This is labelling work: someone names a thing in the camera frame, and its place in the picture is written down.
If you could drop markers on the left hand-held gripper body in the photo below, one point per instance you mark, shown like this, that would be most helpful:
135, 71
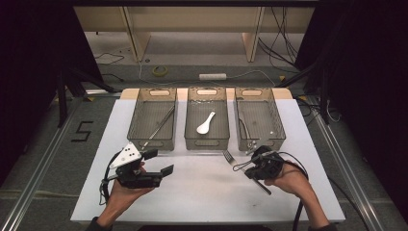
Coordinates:
126, 157

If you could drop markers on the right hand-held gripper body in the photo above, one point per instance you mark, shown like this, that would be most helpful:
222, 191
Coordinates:
267, 165

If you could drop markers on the metal chopstick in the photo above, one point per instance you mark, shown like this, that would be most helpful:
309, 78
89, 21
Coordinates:
157, 129
163, 120

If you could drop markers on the metal table knife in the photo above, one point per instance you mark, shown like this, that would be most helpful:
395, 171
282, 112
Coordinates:
251, 143

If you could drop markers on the metal fork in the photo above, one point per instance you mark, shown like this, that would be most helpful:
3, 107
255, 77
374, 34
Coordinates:
228, 157

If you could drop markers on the grey transparent plastic bin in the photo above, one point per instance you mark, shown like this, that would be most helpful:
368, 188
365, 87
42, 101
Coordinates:
147, 118
207, 106
258, 112

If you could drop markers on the white ceramic spoon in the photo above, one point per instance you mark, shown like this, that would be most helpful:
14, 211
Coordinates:
203, 129

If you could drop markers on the person's right hand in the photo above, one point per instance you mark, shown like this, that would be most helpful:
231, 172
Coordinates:
293, 179

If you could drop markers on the person's left hand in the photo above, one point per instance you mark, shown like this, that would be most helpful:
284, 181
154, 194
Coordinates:
120, 197

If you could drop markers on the white table sheet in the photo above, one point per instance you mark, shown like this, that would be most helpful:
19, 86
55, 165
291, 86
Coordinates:
198, 192

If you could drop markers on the yellow tape roll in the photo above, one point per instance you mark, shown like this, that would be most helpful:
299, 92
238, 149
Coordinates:
154, 71

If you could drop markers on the black metal stand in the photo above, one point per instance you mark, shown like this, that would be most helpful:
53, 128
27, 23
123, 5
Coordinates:
61, 102
324, 102

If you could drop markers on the white power strip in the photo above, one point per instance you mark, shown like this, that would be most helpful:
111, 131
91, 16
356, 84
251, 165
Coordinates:
212, 76

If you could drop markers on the black curtain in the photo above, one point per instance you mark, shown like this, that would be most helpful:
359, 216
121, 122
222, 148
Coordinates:
369, 80
29, 80

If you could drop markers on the light wooden shelf unit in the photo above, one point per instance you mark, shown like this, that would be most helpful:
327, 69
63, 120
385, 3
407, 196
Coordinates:
192, 19

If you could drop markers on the metal floor rail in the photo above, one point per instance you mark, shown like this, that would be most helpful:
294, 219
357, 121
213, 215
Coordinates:
343, 160
38, 173

